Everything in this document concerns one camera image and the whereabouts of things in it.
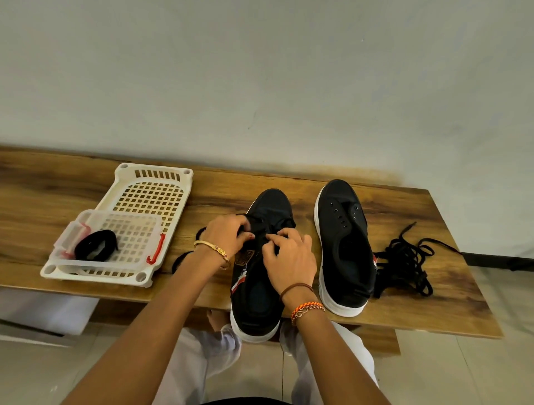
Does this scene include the person's left forearm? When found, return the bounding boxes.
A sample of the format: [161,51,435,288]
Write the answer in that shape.
[62,249,230,405]

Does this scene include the black band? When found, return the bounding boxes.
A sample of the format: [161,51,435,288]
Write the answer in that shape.
[170,213,299,277]
[73,228,120,264]

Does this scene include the white box under table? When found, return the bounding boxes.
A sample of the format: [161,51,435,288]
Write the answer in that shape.
[0,285,102,345]

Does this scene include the black shoelace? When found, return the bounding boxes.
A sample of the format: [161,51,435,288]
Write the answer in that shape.
[372,220,462,300]
[372,238,435,300]

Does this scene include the white plastic lattice basket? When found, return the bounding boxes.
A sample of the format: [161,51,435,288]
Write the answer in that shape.
[39,162,195,290]

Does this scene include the black sneaker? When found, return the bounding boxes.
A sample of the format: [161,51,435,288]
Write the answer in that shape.
[313,179,379,319]
[229,187,298,345]

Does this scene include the person's left hand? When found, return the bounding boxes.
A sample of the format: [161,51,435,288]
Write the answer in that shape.
[199,214,257,270]

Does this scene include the person's right hand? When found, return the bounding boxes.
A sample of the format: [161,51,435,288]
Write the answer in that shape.
[261,227,320,303]

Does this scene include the clear container with red handles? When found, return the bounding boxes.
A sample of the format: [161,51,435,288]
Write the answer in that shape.
[53,209,169,273]

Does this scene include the person's black shirt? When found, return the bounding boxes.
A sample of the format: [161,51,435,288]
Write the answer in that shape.
[204,396,292,405]

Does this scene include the gold bracelet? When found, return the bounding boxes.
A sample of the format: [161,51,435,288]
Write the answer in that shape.
[192,239,231,270]

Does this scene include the orange braided bracelet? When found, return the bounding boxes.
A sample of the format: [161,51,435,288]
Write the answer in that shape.
[289,299,329,325]

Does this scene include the person's right forearm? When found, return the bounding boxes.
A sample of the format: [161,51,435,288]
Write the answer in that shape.
[285,290,390,405]

